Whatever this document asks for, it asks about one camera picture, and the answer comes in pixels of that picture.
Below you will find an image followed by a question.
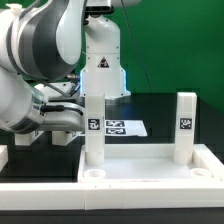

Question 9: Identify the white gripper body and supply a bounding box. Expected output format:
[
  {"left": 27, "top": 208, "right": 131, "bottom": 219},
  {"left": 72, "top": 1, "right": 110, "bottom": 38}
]
[{"left": 35, "top": 83, "right": 85, "bottom": 131}]

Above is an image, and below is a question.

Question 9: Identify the white desk top tray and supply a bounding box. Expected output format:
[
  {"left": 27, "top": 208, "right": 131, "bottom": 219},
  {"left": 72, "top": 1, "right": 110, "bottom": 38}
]
[{"left": 78, "top": 143, "right": 224, "bottom": 182}]

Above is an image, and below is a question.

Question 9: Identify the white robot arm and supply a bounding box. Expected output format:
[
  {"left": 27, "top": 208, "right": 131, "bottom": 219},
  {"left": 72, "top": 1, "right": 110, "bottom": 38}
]
[{"left": 0, "top": 0, "right": 130, "bottom": 134}]

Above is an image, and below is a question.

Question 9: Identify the fiducial marker sheet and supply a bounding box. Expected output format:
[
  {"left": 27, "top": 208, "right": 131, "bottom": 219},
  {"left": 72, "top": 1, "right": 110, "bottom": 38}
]
[{"left": 79, "top": 119, "right": 148, "bottom": 138}]

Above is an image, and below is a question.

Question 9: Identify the white left fence bar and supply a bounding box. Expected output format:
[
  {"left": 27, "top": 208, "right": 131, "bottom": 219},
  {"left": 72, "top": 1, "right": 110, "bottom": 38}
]
[{"left": 0, "top": 145, "right": 8, "bottom": 172}]

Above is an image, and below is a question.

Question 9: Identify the white fence bar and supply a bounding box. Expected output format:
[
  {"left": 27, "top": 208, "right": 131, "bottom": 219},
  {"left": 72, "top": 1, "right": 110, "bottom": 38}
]
[
  {"left": 0, "top": 145, "right": 8, "bottom": 172},
  {"left": 0, "top": 182, "right": 224, "bottom": 210}
]

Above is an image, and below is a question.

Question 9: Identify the white front fence bar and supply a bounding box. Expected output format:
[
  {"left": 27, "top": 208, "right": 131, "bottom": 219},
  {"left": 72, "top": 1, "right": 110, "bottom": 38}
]
[{"left": 0, "top": 182, "right": 224, "bottom": 210}]

